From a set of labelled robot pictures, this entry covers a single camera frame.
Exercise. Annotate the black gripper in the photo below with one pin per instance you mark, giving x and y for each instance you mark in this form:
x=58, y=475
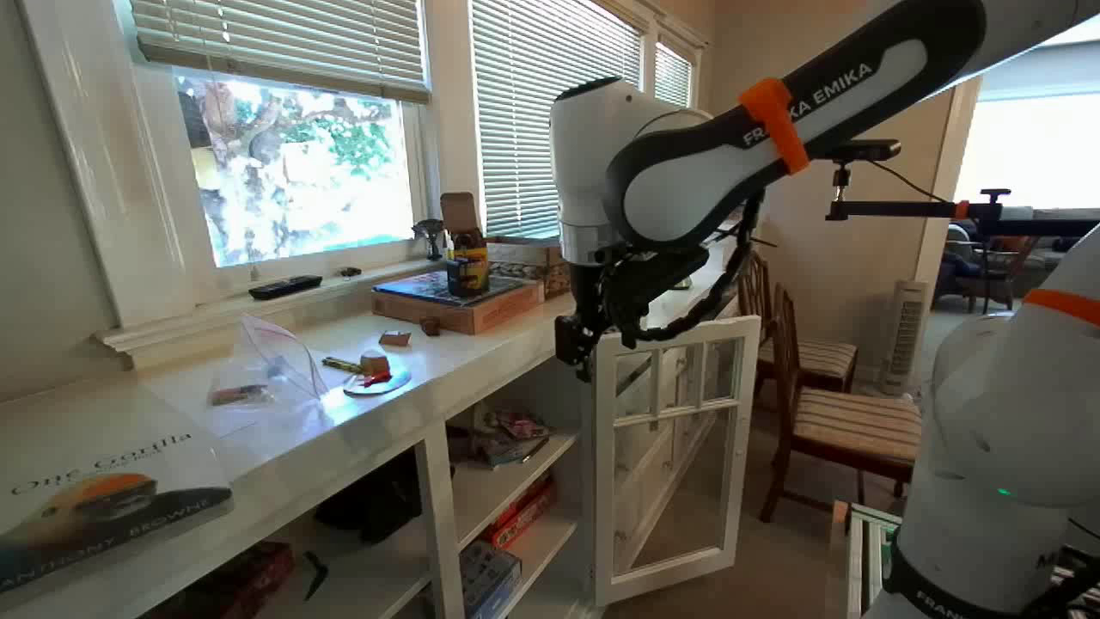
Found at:
x=617, y=296

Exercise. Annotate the clear plastic bag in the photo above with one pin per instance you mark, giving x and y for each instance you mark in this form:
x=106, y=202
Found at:
x=265, y=367

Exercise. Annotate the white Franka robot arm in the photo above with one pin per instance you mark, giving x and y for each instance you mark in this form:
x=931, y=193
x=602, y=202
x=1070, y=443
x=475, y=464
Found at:
x=1014, y=439

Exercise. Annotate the wooden box with book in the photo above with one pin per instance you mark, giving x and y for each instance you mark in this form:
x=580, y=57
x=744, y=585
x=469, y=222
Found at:
x=427, y=302

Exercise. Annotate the crayon box yellow green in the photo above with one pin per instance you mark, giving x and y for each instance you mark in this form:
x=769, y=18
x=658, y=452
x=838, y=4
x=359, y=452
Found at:
x=469, y=251

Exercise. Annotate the books on middle shelf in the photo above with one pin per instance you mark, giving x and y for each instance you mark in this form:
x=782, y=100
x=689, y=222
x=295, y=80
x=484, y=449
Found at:
x=497, y=439

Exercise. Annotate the small wooden triangle block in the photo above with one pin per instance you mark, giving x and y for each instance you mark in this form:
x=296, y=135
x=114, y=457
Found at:
x=396, y=340

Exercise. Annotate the wooden chair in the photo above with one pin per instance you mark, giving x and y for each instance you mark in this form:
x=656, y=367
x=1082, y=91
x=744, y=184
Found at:
x=823, y=363
x=870, y=434

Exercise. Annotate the white shelf unit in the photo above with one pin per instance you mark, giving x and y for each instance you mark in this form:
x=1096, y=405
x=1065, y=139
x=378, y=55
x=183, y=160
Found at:
x=286, y=464

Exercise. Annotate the window blind right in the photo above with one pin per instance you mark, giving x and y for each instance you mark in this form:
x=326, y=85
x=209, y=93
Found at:
x=529, y=55

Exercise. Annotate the window blind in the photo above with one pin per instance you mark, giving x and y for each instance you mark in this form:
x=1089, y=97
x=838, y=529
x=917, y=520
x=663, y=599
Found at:
x=364, y=48
x=529, y=55

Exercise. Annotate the white tower fan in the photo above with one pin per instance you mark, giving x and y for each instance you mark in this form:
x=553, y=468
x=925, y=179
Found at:
x=901, y=340

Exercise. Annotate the black bag on shelf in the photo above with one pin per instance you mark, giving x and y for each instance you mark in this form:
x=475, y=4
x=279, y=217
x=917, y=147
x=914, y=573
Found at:
x=378, y=504

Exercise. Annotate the black remote on sill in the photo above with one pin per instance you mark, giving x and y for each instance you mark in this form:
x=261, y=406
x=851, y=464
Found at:
x=286, y=287

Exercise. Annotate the window blind left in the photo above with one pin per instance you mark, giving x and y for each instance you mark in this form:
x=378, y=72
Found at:
x=364, y=48

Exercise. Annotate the large book with bird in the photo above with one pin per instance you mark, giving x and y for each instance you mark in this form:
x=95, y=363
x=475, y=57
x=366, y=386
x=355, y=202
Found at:
x=91, y=475

